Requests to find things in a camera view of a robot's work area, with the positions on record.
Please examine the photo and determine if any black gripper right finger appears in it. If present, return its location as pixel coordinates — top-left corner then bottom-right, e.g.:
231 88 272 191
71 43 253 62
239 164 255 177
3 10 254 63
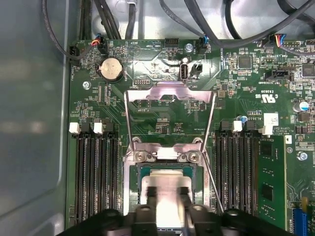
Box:
179 186 296 236

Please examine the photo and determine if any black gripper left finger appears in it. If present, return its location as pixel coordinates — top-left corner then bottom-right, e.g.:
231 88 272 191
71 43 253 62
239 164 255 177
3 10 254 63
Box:
56 186 158 236

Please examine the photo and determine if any metal wire locking lever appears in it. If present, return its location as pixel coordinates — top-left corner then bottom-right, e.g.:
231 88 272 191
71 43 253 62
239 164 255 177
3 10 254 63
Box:
200 151 224 213

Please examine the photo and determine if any silver CPU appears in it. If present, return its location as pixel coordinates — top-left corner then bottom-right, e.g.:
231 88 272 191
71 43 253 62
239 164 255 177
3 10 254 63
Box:
137 164 197 232

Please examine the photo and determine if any metal socket cover frame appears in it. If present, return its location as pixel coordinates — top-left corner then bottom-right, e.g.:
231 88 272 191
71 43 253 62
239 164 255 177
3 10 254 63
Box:
124 82 218 163

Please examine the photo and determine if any CPU socket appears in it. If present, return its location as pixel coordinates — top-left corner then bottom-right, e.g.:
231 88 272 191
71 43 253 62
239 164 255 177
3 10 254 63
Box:
122 145 215 236

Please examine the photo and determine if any blue expansion slot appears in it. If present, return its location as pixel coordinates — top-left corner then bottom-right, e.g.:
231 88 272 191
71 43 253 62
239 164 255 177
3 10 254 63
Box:
294 207 308 236

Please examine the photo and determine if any green RAM stick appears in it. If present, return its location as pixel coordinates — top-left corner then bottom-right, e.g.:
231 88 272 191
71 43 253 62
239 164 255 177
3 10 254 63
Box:
257 136 287 223

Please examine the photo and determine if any white board label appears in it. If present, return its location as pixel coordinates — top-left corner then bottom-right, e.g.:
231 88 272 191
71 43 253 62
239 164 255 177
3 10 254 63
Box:
263 112 279 126

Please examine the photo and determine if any green motherboard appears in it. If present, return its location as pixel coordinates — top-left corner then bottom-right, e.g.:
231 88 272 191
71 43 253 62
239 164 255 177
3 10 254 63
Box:
65 36 315 236

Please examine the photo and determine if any black open PC case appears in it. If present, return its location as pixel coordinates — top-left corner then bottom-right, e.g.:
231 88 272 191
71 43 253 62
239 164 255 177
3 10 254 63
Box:
0 0 315 236

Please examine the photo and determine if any silver coin battery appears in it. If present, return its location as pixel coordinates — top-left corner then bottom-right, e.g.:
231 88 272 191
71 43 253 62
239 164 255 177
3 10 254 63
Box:
95 57 125 83

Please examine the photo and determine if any black square chip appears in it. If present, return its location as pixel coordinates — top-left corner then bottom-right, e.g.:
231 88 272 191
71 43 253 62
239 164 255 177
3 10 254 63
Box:
238 56 252 69

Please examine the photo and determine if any internal USB port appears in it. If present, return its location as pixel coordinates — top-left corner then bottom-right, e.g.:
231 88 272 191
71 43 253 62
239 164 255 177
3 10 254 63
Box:
180 63 190 81

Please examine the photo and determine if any black cable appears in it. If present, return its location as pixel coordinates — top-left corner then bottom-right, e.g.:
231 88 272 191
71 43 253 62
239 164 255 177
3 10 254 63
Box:
125 0 138 40
159 0 209 40
41 0 74 61
94 0 122 40

